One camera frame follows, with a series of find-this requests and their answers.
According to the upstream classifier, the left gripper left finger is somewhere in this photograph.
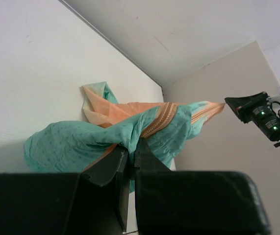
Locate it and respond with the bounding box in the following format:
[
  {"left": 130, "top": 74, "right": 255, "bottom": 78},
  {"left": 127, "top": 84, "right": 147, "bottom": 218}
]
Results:
[{"left": 0, "top": 146, "right": 129, "bottom": 235}]

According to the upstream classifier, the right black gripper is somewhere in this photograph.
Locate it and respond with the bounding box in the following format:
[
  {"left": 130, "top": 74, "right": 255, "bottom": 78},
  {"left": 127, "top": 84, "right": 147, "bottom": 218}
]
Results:
[{"left": 225, "top": 92, "right": 270, "bottom": 124}]

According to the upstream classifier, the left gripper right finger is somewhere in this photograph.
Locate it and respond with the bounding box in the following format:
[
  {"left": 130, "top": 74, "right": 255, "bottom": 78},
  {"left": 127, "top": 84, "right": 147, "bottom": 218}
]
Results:
[{"left": 134, "top": 138, "right": 271, "bottom": 235}]

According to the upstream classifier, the orange and teal jacket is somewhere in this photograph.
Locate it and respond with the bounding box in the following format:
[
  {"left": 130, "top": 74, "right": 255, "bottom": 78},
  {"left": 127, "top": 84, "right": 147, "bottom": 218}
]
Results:
[{"left": 23, "top": 80, "right": 226, "bottom": 194}]

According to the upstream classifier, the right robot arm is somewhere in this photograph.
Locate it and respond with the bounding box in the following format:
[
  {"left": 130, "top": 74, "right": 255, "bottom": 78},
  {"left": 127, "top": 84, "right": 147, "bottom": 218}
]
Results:
[{"left": 225, "top": 92, "right": 280, "bottom": 148}]

